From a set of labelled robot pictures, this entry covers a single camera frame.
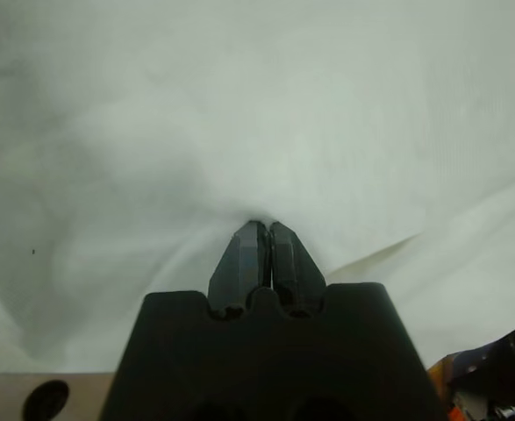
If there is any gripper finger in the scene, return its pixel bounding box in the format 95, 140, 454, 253
268, 221, 327, 318
206, 221, 270, 320

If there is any white t-shirt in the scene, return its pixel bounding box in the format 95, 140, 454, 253
0, 0, 515, 375

